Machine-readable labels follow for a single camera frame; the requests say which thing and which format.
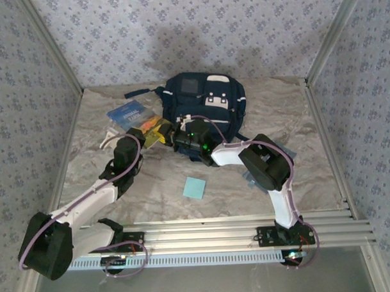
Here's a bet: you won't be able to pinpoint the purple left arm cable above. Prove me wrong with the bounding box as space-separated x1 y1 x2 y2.
14 131 150 282

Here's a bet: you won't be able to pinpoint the aluminium corner post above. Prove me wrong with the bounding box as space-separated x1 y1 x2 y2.
15 0 85 97
302 0 371 87

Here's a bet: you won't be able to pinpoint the navy blue school backpack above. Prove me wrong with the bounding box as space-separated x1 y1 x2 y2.
124 70 250 167

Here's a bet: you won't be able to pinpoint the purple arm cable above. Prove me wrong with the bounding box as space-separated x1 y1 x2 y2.
14 131 150 282
181 110 322 275

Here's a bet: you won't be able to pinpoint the Animal Farm paperback book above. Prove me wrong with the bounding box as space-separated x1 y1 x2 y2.
106 98 172 152

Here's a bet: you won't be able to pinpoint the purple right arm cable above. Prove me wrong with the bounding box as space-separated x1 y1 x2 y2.
181 110 322 275

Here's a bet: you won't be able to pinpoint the light blue sticky note pad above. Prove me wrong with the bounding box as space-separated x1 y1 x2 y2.
181 175 207 200

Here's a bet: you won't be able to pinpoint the small controller board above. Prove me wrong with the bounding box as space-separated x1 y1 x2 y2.
280 249 307 268
100 255 129 274

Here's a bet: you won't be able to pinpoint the grey slotted cable duct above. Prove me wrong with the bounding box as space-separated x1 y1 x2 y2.
40 248 285 273

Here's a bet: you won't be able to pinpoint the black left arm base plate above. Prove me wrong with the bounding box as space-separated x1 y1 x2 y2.
86 231 145 254

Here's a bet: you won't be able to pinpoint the translucent grey-blue pencil case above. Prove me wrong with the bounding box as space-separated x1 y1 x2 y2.
240 138 299 190

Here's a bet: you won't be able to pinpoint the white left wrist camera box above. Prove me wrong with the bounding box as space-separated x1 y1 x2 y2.
99 129 127 149

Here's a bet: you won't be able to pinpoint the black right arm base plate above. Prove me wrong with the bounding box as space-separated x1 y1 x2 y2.
256 224 316 248

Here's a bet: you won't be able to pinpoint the aluminium front frame rails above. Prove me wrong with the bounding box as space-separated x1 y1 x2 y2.
28 211 377 259

